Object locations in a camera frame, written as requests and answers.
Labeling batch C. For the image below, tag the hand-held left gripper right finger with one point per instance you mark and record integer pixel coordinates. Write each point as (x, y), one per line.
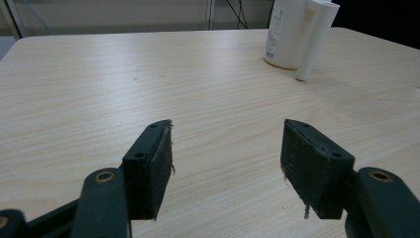
(310, 168)

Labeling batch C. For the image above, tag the black curtain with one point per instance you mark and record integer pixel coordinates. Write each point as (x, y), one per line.
(379, 20)

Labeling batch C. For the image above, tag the white cup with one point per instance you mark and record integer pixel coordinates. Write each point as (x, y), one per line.
(285, 36)

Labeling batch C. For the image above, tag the light wooden shelf unit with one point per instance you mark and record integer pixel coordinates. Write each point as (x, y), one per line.
(99, 13)

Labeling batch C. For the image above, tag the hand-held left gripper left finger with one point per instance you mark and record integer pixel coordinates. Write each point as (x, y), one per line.
(147, 172)

